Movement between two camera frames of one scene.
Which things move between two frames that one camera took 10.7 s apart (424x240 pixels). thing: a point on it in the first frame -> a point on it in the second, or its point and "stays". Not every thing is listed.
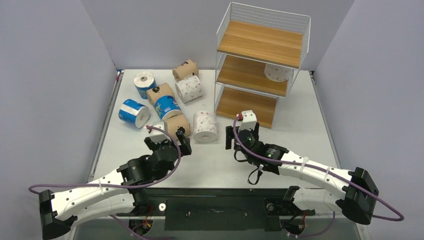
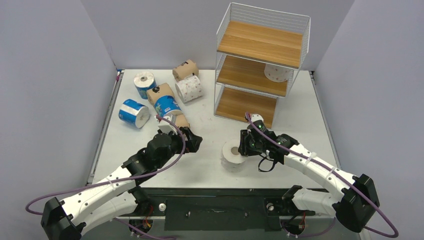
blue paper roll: [167, 107] stays
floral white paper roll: [279, 74] stays
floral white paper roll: [205, 126] -> [231, 160]
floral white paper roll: [189, 88] stays
